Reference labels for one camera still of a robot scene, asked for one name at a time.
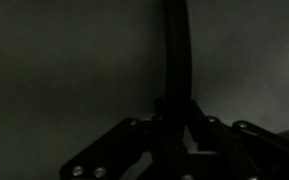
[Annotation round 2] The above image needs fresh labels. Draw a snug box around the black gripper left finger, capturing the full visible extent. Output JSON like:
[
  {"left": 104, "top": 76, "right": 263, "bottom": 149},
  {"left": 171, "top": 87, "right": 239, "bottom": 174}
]
[{"left": 59, "top": 118, "right": 162, "bottom": 180}]

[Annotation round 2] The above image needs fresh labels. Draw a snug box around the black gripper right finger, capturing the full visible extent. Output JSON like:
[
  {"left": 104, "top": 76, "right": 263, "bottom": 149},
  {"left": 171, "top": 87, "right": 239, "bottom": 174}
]
[{"left": 188, "top": 101, "right": 289, "bottom": 180}]

